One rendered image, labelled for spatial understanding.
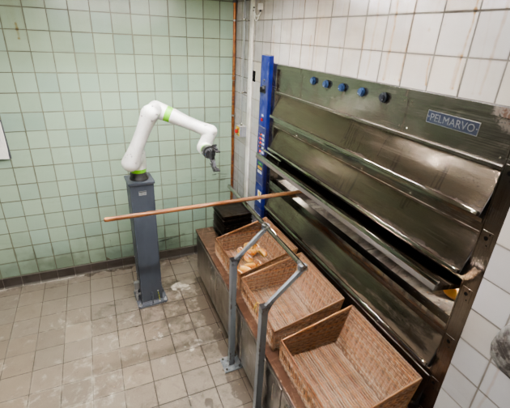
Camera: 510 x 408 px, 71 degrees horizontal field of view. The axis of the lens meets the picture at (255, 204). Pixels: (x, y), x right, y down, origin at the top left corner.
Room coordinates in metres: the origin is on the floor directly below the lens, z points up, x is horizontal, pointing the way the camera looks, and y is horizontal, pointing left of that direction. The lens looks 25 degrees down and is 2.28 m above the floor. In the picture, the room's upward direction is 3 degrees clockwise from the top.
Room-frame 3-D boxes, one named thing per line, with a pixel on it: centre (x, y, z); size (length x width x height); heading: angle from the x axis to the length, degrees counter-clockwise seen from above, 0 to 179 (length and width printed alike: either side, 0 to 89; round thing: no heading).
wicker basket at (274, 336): (1.92, -0.25, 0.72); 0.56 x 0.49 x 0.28; 23
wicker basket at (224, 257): (2.46, -0.01, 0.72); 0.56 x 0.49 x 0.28; 25
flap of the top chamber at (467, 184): (2.04, -0.49, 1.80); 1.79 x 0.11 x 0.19; 24
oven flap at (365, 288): (2.04, -0.49, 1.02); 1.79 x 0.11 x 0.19; 24
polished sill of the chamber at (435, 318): (2.05, -0.52, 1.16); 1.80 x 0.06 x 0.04; 24
